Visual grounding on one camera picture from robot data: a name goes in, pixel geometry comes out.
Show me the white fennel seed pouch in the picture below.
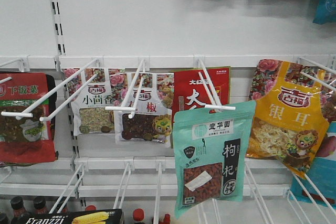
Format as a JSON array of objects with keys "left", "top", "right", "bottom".
[{"left": 67, "top": 68, "right": 128, "bottom": 136}]

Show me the blue pouch upper right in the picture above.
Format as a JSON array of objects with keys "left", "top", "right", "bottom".
[{"left": 313, "top": 0, "right": 335, "bottom": 25}]

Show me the white peg hook goji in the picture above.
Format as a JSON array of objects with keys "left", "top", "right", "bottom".
[{"left": 194, "top": 56, "right": 236, "bottom": 111}]

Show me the blue snack pouch right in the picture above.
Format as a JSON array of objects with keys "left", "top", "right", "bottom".
[{"left": 290, "top": 121, "right": 335, "bottom": 209}]

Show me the red cap sauce bottle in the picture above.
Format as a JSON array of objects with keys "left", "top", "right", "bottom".
[{"left": 132, "top": 208, "right": 145, "bottom": 224}]

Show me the white peg hook centre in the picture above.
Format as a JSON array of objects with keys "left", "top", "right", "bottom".
[{"left": 105, "top": 58, "right": 146, "bottom": 119}]

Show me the white double peg hook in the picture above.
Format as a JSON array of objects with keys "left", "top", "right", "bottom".
[{"left": 1, "top": 58, "right": 99, "bottom": 120}]

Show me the dark sauce bottle black cap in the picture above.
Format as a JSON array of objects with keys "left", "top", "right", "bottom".
[{"left": 10, "top": 196, "right": 26, "bottom": 223}]

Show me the red pickled vegetable pouch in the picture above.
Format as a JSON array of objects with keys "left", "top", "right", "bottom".
[{"left": 1, "top": 72, "right": 58, "bottom": 167}]

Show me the teal goji berry pouch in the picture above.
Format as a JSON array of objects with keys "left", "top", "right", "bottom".
[{"left": 172, "top": 101, "right": 256, "bottom": 218}]

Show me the white slotted shelf upright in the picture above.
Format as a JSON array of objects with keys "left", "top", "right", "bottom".
[{"left": 50, "top": 0, "right": 66, "bottom": 56}]

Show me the red Da Hong Pao pouch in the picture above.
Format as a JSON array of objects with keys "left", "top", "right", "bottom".
[{"left": 170, "top": 66, "right": 232, "bottom": 149}]

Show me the yellow white fungus pouch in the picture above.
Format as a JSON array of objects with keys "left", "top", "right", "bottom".
[{"left": 246, "top": 59, "right": 335, "bottom": 178}]

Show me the black Franzzi cookie box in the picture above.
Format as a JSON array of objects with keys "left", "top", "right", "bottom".
[{"left": 16, "top": 209, "right": 125, "bottom": 224}]

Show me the white peppercorn spice pouch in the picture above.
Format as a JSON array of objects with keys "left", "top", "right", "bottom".
[{"left": 114, "top": 72, "right": 174, "bottom": 147}]

